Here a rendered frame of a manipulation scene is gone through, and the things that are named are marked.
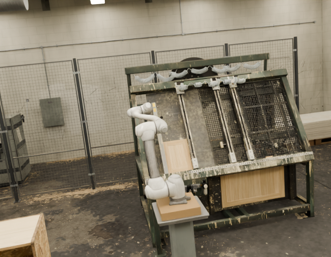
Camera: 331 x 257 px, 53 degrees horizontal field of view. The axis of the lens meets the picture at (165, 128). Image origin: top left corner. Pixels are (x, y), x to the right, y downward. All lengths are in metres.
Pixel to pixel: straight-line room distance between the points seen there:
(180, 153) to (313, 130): 4.77
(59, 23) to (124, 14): 1.60
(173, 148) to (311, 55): 6.95
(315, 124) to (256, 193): 3.97
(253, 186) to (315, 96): 6.26
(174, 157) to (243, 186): 1.06
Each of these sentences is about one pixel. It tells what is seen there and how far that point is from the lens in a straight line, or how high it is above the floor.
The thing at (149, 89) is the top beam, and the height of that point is 1.89.
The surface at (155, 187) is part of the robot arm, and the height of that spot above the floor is 1.04.
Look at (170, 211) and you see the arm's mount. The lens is 3.27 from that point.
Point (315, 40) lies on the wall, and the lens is 10.51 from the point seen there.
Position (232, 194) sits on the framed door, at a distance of 4.62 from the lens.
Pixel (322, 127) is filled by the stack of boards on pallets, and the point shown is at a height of 0.39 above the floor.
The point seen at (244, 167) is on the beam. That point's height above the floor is 0.84.
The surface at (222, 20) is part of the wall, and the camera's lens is 9.40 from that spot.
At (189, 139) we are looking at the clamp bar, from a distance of 4.25.
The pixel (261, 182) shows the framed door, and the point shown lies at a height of 0.51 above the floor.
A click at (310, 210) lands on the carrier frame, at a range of 4.98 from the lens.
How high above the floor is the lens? 2.20
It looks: 11 degrees down
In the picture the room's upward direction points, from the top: 6 degrees counter-clockwise
